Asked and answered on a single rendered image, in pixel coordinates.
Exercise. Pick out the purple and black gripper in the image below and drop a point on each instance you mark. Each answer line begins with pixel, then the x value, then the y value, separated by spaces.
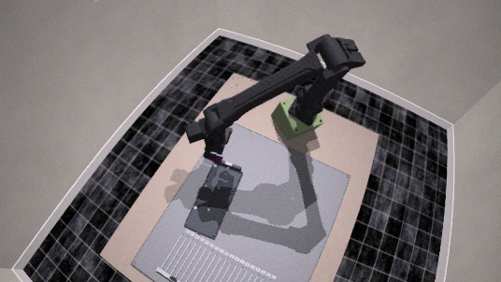
pixel 219 143

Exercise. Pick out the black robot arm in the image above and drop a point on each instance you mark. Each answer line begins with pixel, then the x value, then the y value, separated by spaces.
pixel 339 56

